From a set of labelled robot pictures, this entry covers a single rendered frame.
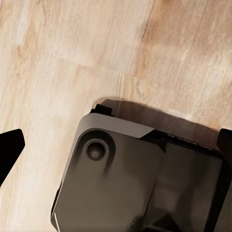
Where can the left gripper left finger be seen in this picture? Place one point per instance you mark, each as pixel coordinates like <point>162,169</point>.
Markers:
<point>11,145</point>

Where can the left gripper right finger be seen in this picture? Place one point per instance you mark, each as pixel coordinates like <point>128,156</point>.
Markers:
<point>224,143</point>

